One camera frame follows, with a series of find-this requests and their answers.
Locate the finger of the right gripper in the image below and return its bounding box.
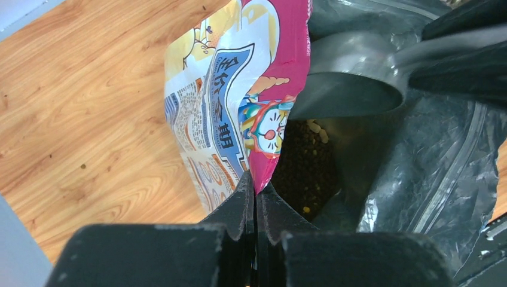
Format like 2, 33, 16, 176
408, 41, 506, 105
422, 0, 506, 41

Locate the metal food scoop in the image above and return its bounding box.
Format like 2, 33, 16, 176
289, 25, 506, 120

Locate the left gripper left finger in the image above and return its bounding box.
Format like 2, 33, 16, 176
47, 172, 254, 286

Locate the cat food bag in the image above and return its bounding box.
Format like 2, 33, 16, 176
163, 0, 507, 274

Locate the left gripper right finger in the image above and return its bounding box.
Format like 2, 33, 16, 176
255, 185, 454, 286

